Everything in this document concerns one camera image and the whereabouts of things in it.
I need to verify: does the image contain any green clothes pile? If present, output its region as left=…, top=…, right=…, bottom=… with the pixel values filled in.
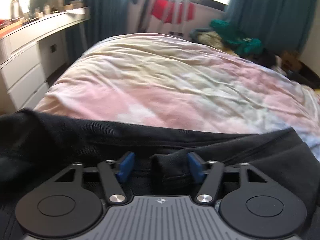
left=209, top=20, right=264, bottom=57

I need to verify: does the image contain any teal curtain right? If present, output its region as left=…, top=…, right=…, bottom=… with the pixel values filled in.
left=225, top=0, right=317, bottom=53

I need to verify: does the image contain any teal curtain left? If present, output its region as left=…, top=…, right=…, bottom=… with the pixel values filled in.
left=65, top=0, right=129, bottom=48

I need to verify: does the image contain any brown paper bag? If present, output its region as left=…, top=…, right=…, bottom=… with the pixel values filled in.
left=281, top=51, right=302, bottom=72

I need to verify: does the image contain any teal curtain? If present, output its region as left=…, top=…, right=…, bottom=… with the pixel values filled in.
left=225, top=0, right=317, bottom=53
left=65, top=0, right=129, bottom=48

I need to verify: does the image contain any red cloth on rack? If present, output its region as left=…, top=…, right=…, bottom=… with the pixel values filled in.
left=151, top=0, right=195, bottom=23

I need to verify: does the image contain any black leaning pole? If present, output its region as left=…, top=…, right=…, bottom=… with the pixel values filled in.
left=137, top=0, right=151, bottom=33

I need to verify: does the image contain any white dressing desk with drawers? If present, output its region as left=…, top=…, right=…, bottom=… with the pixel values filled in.
left=1, top=7, right=89, bottom=114

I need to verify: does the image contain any metal drying rack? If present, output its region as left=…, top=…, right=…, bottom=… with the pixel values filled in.
left=157, top=0, right=189, bottom=37

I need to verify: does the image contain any black hooded jacket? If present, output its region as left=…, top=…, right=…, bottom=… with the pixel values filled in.
left=1, top=109, right=319, bottom=239

